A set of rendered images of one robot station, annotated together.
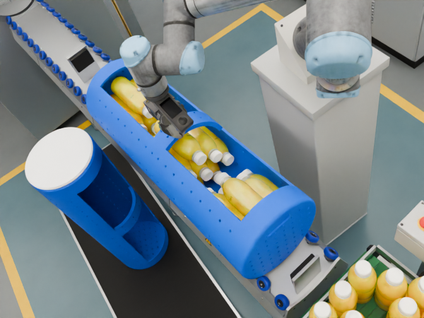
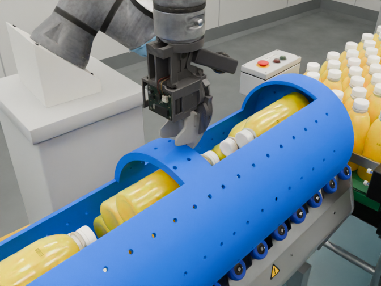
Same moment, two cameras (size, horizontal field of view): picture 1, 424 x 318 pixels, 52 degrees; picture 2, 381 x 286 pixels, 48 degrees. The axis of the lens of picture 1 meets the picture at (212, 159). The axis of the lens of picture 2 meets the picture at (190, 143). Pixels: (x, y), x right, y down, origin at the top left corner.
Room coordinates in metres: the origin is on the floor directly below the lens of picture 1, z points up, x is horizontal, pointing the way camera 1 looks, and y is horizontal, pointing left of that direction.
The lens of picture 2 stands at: (1.11, 0.61, 1.65)
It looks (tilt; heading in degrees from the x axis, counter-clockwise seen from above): 34 degrees down; 244
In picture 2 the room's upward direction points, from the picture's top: straight up
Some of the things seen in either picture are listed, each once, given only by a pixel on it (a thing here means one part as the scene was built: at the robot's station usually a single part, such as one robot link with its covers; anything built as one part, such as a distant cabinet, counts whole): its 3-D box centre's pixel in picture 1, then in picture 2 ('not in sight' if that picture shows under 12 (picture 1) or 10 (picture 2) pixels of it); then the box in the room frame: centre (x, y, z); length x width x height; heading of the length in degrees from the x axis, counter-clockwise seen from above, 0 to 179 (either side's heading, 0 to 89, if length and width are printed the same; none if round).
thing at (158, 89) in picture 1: (151, 83); (181, 22); (0.86, 0.06, 1.45); 0.08 x 0.08 x 0.05
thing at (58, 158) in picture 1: (58, 157); not in sight; (1.16, 0.53, 1.03); 0.28 x 0.28 x 0.01
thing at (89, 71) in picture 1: (84, 64); not in sight; (1.64, 0.35, 1.00); 0.10 x 0.04 x 0.15; 110
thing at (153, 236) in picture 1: (109, 209); not in sight; (1.16, 0.53, 0.59); 0.28 x 0.28 x 0.88
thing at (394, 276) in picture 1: (394, 276); (312, 78); (0.26, -0.29, 1.10); 0.04 x 0.04 x 0.02
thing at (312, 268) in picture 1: (305, 273); not in sight; (0.39, -0.11, 0.99); 0.10 x 0.02 x 0.12; 110
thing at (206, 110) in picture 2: (166, 123); (198, 108); (0.84, 0.08, 1.31); 0.05 x 0.02 x 0.09; 110
